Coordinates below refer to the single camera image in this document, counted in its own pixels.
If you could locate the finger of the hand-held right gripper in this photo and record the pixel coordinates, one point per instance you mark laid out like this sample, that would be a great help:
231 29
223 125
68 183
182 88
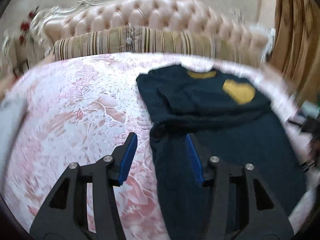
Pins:
296 125

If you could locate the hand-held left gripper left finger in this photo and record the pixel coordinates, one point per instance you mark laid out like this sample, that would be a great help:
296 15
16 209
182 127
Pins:
128 160

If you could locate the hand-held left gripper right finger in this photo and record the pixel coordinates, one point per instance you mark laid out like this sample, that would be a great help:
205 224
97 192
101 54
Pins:
193 160

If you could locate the navy sweater with yellow print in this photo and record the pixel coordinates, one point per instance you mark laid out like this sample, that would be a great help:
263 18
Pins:
225 135

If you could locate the pink floral blanket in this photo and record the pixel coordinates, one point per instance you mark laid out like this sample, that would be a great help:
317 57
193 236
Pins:
75 117

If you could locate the gold patterned curtain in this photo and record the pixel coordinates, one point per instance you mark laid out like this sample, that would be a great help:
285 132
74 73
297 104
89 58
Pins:
297 30

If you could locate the striped gold cushion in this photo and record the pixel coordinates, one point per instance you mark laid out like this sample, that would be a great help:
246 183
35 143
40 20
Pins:
170 40
92 43

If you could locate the light grey folded cloth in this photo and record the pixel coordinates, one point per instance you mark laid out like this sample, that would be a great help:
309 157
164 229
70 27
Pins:
11 115

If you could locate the pink tufted headboard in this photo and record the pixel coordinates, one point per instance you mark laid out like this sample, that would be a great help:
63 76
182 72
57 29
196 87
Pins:
150 10

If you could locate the red flowers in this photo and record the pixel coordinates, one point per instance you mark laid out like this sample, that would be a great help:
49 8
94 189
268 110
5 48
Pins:
25 26

